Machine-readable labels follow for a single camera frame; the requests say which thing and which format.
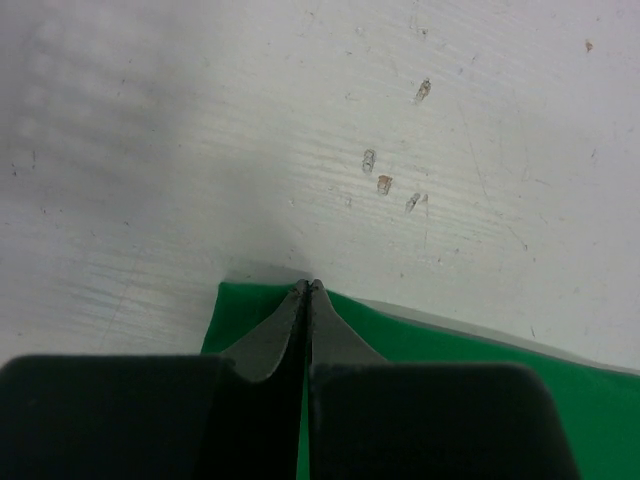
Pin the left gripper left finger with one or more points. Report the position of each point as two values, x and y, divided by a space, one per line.
230 415

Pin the green t-shirt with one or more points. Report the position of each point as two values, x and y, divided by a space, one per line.
599 408

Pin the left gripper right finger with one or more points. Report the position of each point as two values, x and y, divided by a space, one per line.
372 418

